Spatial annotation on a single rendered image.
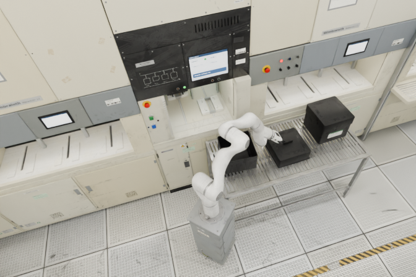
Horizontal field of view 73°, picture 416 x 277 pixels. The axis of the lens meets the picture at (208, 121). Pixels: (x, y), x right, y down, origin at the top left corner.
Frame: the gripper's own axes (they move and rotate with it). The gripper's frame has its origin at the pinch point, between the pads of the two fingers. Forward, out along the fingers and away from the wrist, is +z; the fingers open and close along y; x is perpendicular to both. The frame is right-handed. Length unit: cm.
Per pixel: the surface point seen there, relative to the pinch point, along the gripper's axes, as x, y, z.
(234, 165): 36.0, -6.4, -25.1
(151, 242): 160, -11, -27
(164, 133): 62, 37, -67
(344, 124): -40, -4, 38
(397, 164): -38, -12, 171
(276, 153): 10.5, -6.8, 0.7
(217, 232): 63, -50, -39
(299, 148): -4.2, -8.1, 15.2
